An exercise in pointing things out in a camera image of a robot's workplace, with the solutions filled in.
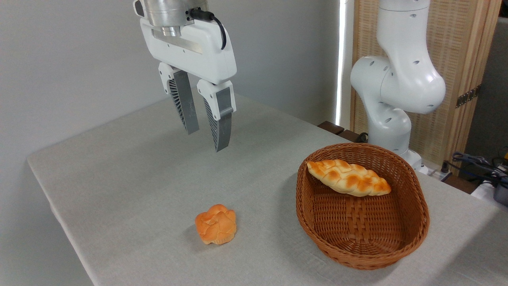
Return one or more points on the dark brown wooden furniture edge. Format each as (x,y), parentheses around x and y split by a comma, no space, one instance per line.
(331,127)

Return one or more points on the wooden bamboo folding screen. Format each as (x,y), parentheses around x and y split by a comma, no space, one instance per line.
(460,47)

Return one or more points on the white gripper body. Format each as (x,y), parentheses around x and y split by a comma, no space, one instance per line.
(202,55)

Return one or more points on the gray ribbed gripper finger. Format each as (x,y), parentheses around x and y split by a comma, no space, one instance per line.
(185,103)
(223,123)

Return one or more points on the round orange bread roll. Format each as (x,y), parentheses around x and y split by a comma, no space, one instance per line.
(216,225)

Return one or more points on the metal screen hinge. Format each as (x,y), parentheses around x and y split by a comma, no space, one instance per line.
(468,96)

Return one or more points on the brown oval wicker basket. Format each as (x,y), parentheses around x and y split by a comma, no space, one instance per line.
(357,230)

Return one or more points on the gray tablecloth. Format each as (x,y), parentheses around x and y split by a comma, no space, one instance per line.
(158,246)

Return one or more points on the long braided bread loaf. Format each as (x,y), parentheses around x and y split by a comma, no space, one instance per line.
(349,178)

